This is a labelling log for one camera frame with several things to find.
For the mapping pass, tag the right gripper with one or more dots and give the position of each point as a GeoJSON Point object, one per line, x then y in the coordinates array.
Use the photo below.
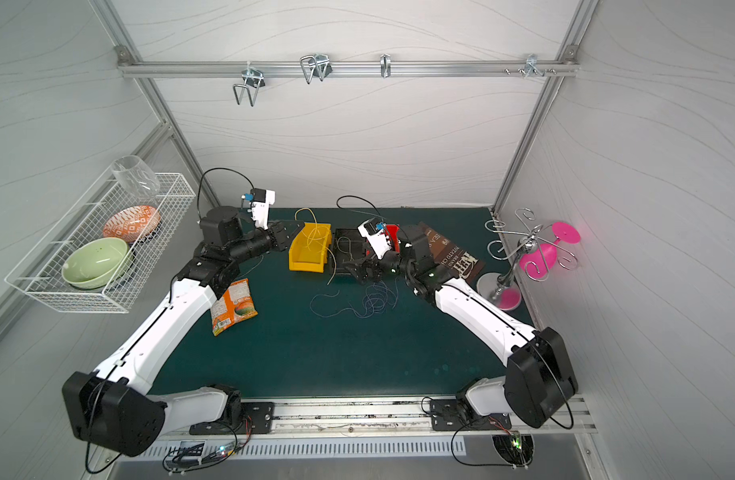
{"type": "Point", "coordinates": [348, 255]}

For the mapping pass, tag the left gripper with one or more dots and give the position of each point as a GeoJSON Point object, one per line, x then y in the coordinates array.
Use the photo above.
{"type": "Point", "coordinates": [280, 236]}

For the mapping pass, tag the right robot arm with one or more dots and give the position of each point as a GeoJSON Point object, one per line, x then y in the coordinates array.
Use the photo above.
{"type": "Point", "coordinates": [540, 379]}

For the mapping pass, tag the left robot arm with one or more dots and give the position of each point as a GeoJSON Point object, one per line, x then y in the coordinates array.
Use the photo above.
{"type": "Point", "coordinates": [112, 406]}

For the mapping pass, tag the black plastic bin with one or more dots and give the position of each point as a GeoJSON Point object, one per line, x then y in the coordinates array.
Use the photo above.
{"type": "Point", "coordinates": [348, 246]}

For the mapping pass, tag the yellow plastic bin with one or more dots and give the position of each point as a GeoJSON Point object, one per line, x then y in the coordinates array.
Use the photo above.
{"type": "Point", "coordinates": [309, 250]}

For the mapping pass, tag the red plastic bin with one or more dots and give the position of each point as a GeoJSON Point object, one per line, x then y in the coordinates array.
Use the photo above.
{"type": "Point", "coordinates": [392, 231]}

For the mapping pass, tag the green tabletop mat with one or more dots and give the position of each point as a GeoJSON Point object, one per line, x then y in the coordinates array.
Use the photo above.
{"type": "Point", "coordinates": [311, 337]}

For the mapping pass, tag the orange snack packet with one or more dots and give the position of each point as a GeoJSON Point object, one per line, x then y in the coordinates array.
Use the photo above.
{"type": "Point", "coordinates": [235, 306]}

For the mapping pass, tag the brown chips bag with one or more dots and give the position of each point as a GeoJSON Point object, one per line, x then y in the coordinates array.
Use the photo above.
{"type": "Point", "coordinates": [446, 252]}

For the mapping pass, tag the orange patterned bowl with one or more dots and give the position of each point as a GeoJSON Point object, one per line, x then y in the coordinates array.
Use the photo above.
{"type": "Point", "coordinates": [133, 223]}

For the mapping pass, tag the metal double hook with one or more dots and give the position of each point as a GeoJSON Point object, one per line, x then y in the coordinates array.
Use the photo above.
{"type": "Point", "coordinates": [252, 80]}

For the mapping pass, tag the clear glass cup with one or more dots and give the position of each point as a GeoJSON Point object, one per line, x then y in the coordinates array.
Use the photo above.
{"type": "Point", "coordinates": [135, 177]}

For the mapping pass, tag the metal loop hook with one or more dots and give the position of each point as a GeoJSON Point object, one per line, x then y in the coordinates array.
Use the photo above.
{"type": "Point", "coordinates": [315, 66]}

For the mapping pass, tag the silver glass holder stand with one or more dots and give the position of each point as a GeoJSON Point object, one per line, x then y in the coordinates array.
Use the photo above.
{"type": "Point", "coordinates": [506, 243]}

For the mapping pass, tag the pink plastic wine glass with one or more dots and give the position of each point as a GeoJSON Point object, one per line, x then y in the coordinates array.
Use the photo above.
{"type": "Point", "coordinates": [536, 256]}

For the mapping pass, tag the green bowl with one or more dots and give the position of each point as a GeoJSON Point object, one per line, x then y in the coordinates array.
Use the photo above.
{"type": "Point", "coordinates": [97, 263]}

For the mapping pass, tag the small metal hook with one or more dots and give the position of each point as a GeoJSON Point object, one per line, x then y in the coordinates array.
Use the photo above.
{"type": "Point", "coordinates": [385, 66]}

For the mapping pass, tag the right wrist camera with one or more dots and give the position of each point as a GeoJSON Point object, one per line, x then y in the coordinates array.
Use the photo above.
{"type": "Point", "coordinates": [375, 233]}

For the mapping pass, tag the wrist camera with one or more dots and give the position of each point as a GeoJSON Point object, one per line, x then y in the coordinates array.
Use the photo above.
{"type": "Point", "coordinates": [260, 202]}
{"type": "Point", "coordinates": [375, 233]}

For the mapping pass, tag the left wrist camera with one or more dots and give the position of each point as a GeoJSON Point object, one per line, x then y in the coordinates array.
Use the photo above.
{"type": "Point", "coordinates": [260, 202]}

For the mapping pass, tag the aluminium front rail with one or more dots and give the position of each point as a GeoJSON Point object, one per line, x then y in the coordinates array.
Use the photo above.
{"type": "Point", "coordinates": [401, 416]}

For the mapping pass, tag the aluminium rail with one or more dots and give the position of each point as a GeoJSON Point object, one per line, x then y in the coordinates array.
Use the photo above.
{"type": "Point", "coordinates": [340, 69]}
{"type": "Point", "coordinates": [401, 416]}

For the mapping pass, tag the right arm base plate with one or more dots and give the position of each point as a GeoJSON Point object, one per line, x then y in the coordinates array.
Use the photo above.
{"type": "Point", "coordinates": [450, 415]}

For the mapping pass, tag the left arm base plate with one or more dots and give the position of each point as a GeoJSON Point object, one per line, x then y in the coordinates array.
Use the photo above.
{"type": "Point", "coordinates": [254, 418]}

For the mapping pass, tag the white wire basket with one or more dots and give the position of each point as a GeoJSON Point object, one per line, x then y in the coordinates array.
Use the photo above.
{"type": "Point", "coordinates": [38, 275]}

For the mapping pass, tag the aluminium top rail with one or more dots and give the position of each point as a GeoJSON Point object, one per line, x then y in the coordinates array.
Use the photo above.
{"type": "Point", "coordinates": [340, 69]}

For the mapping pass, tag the metal bracket hook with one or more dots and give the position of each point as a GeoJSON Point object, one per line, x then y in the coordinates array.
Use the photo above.
{"type": "Point", "coordinates": [531, 68]}

